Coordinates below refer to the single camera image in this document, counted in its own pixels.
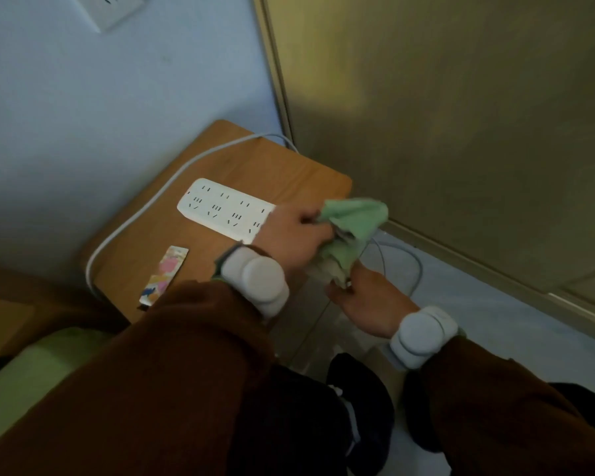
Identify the white right wrist tracker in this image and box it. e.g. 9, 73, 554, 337
381, 305, 467, 371

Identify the wooden bed frame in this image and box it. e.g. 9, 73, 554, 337
0, 260, 88, 387

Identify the person's right forearm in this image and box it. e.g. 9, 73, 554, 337
416, 337, 595, 476

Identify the person's right leg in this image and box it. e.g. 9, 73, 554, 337
401, 369, 595, 454

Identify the green cleaning cloth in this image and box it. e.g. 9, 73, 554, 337
307, 198, 390, 288

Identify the white left wrist tracker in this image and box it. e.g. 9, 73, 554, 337
212, 242, 291, 321

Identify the white power cable with plug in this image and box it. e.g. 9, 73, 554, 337
84, 132, 424, 303

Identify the white wrist tracker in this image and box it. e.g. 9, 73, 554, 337
212, 242, 291, 321
381, 305, 467, 371

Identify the beige left slipper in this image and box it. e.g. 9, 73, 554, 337
366, 341, 407, 407

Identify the small wooden bedside table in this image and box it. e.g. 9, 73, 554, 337
79, 119, 353, 338

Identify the white wall socket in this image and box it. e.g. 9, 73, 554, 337
69, 0, 149, 34

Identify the green bed sheet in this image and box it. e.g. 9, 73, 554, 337
0, 327, 112, 454

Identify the person's right hand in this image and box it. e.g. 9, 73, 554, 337
325, 260, 421, 340

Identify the white power strip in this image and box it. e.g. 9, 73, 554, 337
177, 178, 277, 245

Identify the person's left leg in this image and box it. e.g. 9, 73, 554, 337
237, 352, 395, 476

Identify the person's leg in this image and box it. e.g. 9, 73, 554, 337
237, 352, 395, 476
401, 369, 595, 454

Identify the person's left hand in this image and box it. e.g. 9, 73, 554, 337
255, 202, 336, 281

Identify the person's left forearm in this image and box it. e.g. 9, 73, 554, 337
0, 281, 276, 476

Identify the beige wardrobe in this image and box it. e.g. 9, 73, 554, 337
251, 0, 595, 350

